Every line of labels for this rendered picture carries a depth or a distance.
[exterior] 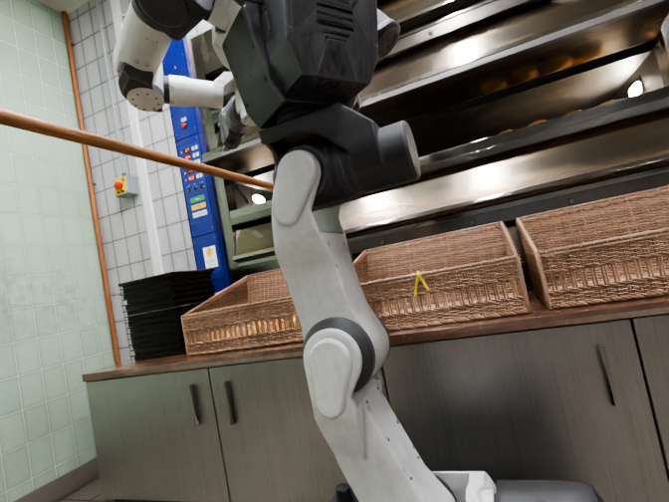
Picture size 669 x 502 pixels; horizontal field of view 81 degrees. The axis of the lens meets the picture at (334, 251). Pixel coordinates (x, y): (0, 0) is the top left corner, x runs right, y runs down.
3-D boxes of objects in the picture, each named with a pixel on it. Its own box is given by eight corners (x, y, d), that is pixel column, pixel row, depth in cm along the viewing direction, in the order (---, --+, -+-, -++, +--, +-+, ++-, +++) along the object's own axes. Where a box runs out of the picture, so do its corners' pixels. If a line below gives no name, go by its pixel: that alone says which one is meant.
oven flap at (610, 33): (201, 162, 181) (229, 177, 199) (677, -5, 117) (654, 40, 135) (201, 157, 181) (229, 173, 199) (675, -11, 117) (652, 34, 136)
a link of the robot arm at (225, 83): (262, 117, 109) (211, 113, 104) (259, 87, 110) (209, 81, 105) (267, 106, 103) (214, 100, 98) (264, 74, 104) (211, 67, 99)
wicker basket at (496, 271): (375, 314, 165) (362, 250, 167) (520, 293, 145) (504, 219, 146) (333, 340, 120) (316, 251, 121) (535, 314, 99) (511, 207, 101)
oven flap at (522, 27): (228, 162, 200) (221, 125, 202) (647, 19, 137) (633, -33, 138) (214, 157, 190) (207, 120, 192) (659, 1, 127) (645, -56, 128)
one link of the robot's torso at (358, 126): (425, 184, 79) (407, 101, 80) (413, 173, 67) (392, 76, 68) (303, 217, 89) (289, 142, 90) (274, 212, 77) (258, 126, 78)
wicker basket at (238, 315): (256, 331, 189) (246, 275, 191) (366, 315, 169) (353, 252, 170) (183, 358, 144) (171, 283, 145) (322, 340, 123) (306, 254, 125)
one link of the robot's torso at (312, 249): (399, 368, 84) (356, 157, 87) (376, 397, 67) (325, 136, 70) (334, 375, 89) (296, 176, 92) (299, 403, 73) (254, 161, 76)
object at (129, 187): (125, 198, 218) (123, 181, 218) (139, 194, 214) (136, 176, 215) (114, 197, 211) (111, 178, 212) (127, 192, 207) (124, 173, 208)
